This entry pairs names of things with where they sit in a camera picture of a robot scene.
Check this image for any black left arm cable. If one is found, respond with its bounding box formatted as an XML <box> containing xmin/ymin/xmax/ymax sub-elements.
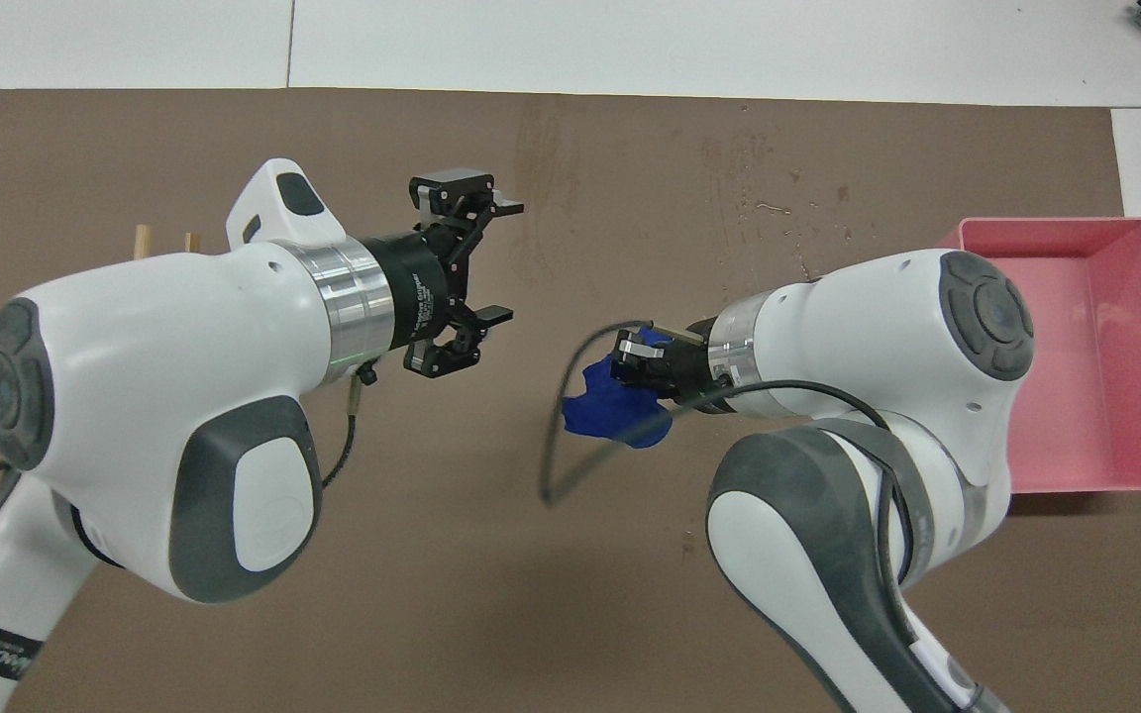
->
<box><xmin>0</xmin><ymin>360</ymin><xmax>381</xmax><ymax>587</ymax></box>

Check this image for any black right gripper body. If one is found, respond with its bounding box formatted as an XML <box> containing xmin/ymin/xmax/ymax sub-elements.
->
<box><xmin>654</xmin><ymin>316</ymin><xmax>731</xmax><ymax>410</ymax></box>

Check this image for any pink plastic tray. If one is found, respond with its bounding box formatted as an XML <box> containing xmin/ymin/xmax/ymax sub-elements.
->
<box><xmin>935</xmin><ymin>217</ymin><xmax>1141</xmax><ymax>494</ymax></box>

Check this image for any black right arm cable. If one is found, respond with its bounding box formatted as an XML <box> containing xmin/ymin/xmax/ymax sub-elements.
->
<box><xmin>538</xmin><ymin>318</ymin><xmax>920</xmax><ymax>597</ymax></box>

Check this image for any brown table mat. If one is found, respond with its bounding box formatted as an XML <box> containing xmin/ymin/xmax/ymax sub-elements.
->
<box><xmin>0</xmin><ymin>87</ymin><xmax>1141</xmax><ymax>713</ymax></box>

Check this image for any blue towel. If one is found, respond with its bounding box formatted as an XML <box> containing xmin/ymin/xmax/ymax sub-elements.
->
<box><xmin>562</xmin><ymin>327</ymin><xmax>674</xmax><ymax>450</ymax></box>

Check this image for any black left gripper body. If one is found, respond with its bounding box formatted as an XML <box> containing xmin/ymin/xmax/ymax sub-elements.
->
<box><xmin>366</xmin><ymin>226</ymin><xmax>465</xmax><ymax>350</ymax></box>

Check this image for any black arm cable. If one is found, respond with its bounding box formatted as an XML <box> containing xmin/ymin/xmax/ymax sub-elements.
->
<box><xmin>0</xmin><ymin>360</ymin><xmax>381</xmax><ymax>587</ymax></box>
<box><xmin>538</xmin><ymin>318</ymin><xmax>920</xmax><ymax>597</ymax></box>

